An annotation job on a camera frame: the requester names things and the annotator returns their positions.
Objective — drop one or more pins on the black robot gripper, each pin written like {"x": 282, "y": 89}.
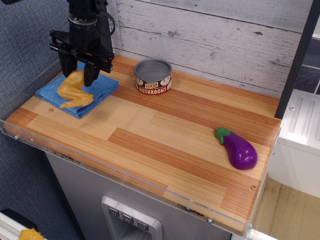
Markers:
{"x": 82, "y": 43}

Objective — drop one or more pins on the right black frame post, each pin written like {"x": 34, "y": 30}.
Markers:
{"x": 302, "y": 49}

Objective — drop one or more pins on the white toy sink unit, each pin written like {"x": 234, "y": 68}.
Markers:
{"x": 295, "y": 161}

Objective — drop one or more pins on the sliced mushrooms tin can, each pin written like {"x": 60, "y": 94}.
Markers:
{"x": 153, "y": 76}

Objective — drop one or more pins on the yellow object bottom left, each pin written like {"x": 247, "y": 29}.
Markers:
{"x": 30, "y": 234}

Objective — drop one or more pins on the yellow toy chicken wing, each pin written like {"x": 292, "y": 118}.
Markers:
{"x": 71, "y": 90}

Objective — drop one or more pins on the silver dispenser button panel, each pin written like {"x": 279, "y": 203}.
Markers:
{"x": 127, "y": 223}

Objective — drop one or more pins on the folded blue cloth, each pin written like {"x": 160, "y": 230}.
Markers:
{"x": 101, "y": 88}

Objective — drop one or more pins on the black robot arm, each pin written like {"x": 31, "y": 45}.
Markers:
{"x": 82, "y": 12}

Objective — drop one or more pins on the purple toy eggplant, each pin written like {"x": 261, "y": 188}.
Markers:
{"x": 241, "y": 153}

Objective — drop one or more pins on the silver toy fridge cabinet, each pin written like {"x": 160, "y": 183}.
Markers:
{"x": 84, "y": 189}

